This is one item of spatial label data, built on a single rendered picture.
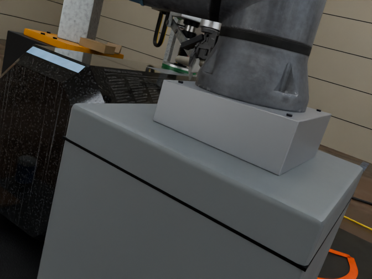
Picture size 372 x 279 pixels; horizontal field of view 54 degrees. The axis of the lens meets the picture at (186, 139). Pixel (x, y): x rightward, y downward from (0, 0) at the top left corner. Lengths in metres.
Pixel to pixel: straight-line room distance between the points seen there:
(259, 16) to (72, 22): 2.05
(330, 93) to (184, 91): 5.87
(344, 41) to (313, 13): 5.85
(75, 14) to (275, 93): 2.09
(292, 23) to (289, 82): 0.08
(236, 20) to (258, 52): 0.06
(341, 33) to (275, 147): 5.99
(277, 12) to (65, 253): 0.50
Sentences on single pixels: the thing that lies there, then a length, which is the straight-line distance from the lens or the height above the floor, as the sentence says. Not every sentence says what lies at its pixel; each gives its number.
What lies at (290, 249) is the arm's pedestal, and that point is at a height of 0.80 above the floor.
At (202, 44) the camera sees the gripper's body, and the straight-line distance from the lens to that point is 1.50.
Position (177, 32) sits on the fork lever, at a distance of 2.33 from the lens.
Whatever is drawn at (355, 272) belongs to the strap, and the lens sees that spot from 2.43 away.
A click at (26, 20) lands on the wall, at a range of 8.83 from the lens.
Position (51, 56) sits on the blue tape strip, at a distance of 1.55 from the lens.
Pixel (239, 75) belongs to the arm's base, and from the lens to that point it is 0.55.
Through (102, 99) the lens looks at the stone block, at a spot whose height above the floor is 0.70.
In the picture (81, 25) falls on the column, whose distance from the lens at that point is 2.52.
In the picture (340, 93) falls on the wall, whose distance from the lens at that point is 6.37.
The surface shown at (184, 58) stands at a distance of 1.59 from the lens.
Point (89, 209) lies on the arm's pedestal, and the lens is 0.59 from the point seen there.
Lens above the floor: 0.98
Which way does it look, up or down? 14 degrees down
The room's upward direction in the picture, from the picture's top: 16 degrees clockwise
